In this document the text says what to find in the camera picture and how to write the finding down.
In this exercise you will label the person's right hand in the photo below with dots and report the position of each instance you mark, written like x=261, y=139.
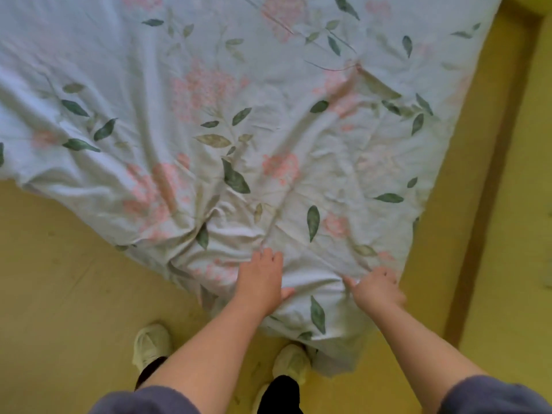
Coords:
x=377, y=293

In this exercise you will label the person's left hand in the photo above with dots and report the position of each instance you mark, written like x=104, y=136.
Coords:
x=261, y=284

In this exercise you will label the floral leaf print bed sheet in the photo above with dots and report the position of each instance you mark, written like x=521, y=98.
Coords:
x=258, y=125

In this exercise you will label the person's left forearm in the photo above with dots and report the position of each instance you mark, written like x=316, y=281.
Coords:
x=207, y=362

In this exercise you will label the person's right forearm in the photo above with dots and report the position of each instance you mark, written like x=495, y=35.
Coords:
x=427, y=357

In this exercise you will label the person's white right shoe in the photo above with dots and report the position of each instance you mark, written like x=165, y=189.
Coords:
x=291, y=364

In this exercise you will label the person's white shoe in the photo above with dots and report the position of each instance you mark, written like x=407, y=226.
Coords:
x=151, y=344
x=291, y=364

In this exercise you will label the person's black trousers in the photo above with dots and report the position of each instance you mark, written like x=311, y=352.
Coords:
x=280, y=398

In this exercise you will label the person's white left shoe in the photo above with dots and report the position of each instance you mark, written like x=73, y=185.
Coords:
x=151, y=344

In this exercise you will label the dark grey right sleeve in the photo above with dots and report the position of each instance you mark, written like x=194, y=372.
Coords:
x=496, y=398

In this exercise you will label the dark grey sleeve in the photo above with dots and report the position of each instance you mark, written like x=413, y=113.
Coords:
x=496, y=398
x=142, y=403

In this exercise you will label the dark grey left sleeve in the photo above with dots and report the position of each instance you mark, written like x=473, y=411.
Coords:
x=142, y=403

